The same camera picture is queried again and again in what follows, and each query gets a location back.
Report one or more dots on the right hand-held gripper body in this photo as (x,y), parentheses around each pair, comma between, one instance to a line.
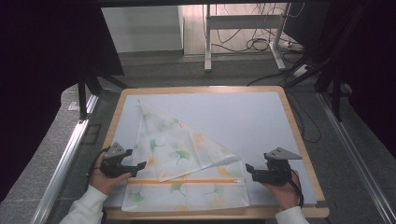
(278,169)

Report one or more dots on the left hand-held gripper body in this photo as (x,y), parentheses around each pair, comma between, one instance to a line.
(114,160)

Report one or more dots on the leaf print mesh laundry bag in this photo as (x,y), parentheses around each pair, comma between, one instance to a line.
(174,146)

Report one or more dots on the person's left hand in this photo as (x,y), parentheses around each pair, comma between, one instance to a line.
(104,183)

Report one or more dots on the dark floor grate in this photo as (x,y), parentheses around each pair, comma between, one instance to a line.
(91,133)

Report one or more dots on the white floor label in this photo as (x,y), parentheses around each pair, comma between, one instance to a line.
(74,106)

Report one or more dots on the black metal stand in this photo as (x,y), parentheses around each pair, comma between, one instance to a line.
(336,93)
(82,96)

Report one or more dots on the white power strip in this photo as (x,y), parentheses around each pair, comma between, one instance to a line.
(301,70)
(291,45)

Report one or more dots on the dark curtain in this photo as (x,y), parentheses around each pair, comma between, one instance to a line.
(373,62)
(37,77)

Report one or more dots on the white cabinet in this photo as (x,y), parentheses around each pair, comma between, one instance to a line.
(143,28)

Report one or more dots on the aluminium floor rail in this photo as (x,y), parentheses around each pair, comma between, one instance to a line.
(63,155)
(355,149)

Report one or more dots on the white metal desk frame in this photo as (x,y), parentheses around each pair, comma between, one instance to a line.
(243,21)

